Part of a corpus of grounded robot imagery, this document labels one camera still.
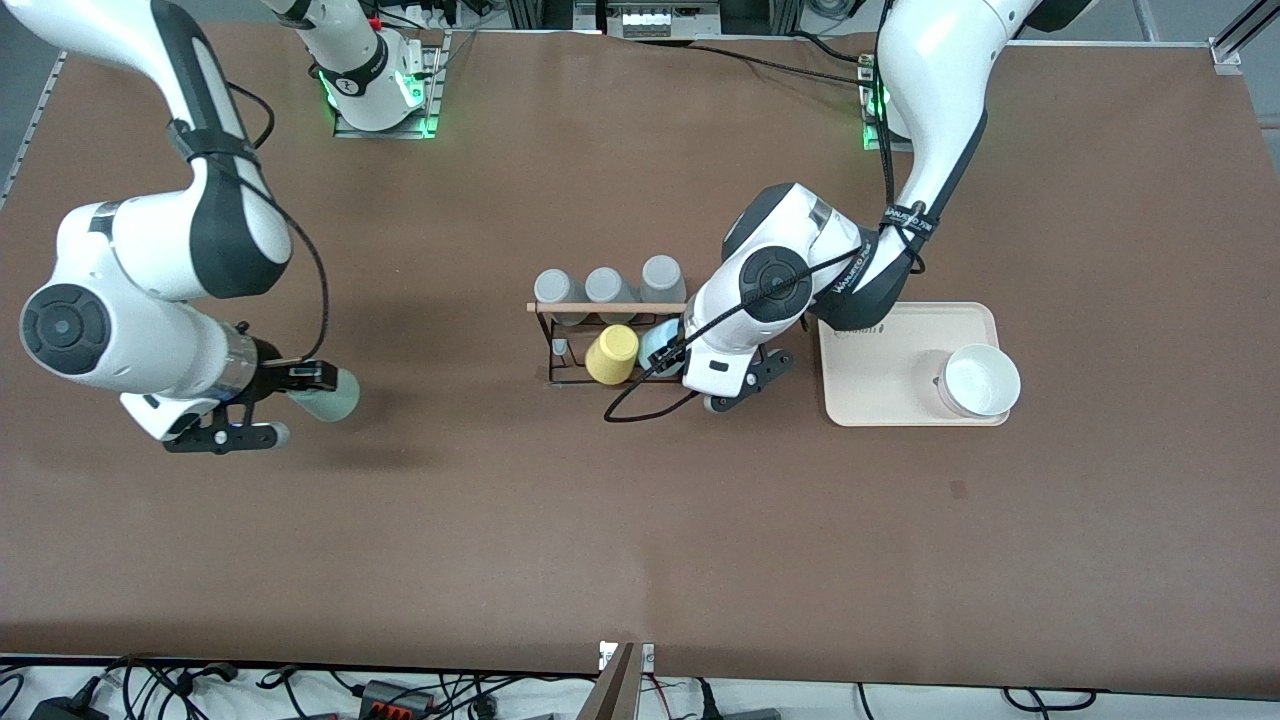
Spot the light blue cup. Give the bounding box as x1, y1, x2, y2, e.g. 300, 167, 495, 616
638, 320, 689, 378

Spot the pale green cup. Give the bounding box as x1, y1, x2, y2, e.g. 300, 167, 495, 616
289, 367, 362, 424

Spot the yellow cup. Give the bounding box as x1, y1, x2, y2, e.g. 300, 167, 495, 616
586, 324, 641, 386

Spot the grey cup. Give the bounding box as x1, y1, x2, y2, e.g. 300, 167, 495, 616
584, 266, 639, 323
534, 268, 582, 327
640, 255, 689, 305

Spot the beige plastic tray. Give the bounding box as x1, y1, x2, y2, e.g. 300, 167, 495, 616
817, 301, 1012, 429

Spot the white bowl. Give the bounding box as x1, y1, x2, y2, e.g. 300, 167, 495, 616
936, 343, 1023, 419

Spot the grey electronics box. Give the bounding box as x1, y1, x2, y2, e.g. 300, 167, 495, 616
604, 0, 723, 40

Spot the grey connector box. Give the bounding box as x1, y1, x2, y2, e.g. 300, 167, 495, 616
358, 679, 438, 718

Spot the black power adapter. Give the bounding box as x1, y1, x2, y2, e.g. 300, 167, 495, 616
28, 675, 111, 720

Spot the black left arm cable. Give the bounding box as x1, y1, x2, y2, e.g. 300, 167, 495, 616
603, 0, 929, 424

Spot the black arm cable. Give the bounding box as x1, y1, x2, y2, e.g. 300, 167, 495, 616
224, 80, 332, 373
603, 0, 929, 424

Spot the black wire wooden cup rack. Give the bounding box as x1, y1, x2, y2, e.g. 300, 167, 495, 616
527, 300, 701, 389

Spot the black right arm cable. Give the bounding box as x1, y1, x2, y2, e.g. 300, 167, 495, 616
224, 80, 332, 373

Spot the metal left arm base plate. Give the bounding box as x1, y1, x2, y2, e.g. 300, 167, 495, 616
859, 52, 917, 154

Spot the long black table cable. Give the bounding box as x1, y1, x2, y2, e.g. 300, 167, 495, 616
620, 36, 881, 87

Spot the black floor cable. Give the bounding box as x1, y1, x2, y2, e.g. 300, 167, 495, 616
1003, 687, 1098, 714
255, 664, 333, 717

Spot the white mount bracket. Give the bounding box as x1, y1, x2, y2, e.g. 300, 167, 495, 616
598, 640, 657, 674

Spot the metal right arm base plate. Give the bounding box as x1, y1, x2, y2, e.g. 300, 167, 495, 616
332, 30, 448, 140

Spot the short black table cable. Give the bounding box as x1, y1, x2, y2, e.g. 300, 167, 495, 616
795, 30, 879, 64

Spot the silver table edge rail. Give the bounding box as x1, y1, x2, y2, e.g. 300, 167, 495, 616
0, 50, 68, 213

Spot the grey wedge camera mount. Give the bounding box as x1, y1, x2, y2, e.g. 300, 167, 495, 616
577, 642, 642, 720

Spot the silver aluminium frame profile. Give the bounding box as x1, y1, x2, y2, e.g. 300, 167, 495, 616
1208, 0, 1280, 77

